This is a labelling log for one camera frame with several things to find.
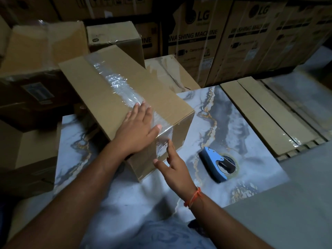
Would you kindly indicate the blue tape dispenser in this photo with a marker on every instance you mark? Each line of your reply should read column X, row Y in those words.
column 214, row 165

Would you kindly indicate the person's left thumb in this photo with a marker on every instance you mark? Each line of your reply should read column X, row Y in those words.
column 155, row 131

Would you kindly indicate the open brown cardboard box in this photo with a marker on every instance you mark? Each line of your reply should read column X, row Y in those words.
column 26, row 158

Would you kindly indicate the clear tape roll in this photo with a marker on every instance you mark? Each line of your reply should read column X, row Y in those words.
column 229, row 165

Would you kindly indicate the person's left hand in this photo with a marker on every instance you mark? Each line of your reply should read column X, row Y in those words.
column 134, row 132

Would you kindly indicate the person's right thumb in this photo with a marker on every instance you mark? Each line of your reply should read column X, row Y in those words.
column 161, row 166

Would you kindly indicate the person's left forearm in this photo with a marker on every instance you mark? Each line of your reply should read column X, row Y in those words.
column 77, row 194

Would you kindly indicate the large printed appliance carton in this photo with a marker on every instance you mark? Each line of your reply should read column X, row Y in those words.
column 249, row 41
column 193, row 41
column 303, row 31

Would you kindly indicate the printed carton on rack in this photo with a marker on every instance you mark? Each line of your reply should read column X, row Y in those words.
column 103, row 7

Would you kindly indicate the person's right hand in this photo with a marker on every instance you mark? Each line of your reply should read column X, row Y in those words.
column 179, row 176

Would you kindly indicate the blue patterned shirt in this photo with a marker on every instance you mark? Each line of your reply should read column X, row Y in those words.
column 166, row 237

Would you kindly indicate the cardboard box with plastic wrap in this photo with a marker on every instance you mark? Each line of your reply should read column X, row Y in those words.
column 39, row 46

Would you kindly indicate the dark cardboard box with label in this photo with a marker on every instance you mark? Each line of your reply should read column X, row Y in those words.
column 33, row 98

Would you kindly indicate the person's right forearm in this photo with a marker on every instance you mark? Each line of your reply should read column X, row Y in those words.
column 223, row 225

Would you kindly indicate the small plain cardboard box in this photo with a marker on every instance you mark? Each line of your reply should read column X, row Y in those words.
column 114, row 34

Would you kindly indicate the low taped cardboard box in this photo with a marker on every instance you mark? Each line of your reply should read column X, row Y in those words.
column 168, row 75

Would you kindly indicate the taped brown cardboard box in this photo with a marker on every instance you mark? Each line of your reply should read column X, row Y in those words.
column 116, row 90

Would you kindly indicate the flat cardboard bundle in plastic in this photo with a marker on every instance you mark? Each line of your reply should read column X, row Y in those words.
column 262, row 116
column 303, row 101

